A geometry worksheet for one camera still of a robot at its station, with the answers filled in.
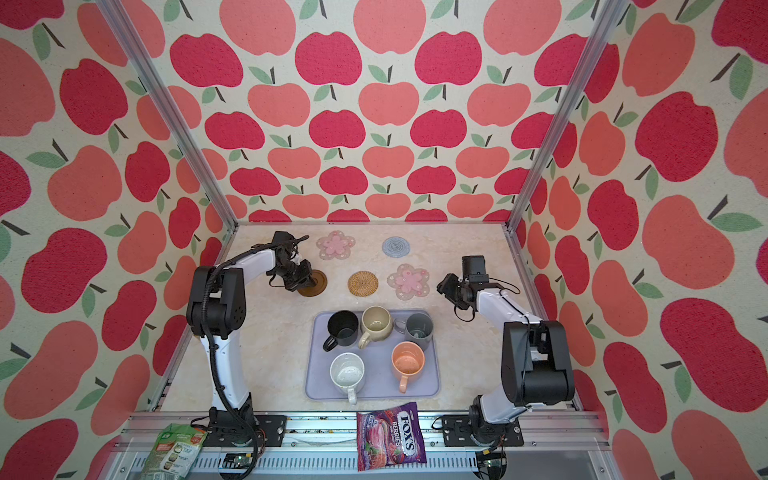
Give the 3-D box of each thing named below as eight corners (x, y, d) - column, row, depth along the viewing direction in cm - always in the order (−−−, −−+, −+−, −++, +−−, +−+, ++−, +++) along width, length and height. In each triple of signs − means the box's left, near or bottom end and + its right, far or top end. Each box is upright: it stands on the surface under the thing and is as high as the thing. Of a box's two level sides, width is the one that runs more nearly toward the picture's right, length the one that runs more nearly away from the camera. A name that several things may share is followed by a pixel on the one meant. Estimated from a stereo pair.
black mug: (328, 355, 88) (323, 342, 81) (332, 325, 94) (327, 310, 87) (358, 355, 88) (355, 342, 81) (359, 325, 94) (357, 310, 87)
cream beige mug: (360, 351, 89) (358, 339, 82) (362, 318, 96) (360, 305, 89) (392, 351, 89) (392, 339, 82) (391, 318, 96) (392, 305, 89)
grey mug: (395, 350, 89) (396, 335, 81) (394, 327, 94) (395, 312, 86) (429, 350, 89) (434, 335, 81) (427, 327, 94) (431, 312, 86)
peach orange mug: (392, 396, 81) (392, 386, 74) (391, 354, 88) (392, 341, 81) (423, 396, 81) (427, 386, 74) (420, 354, 88) (423, 341, 81)
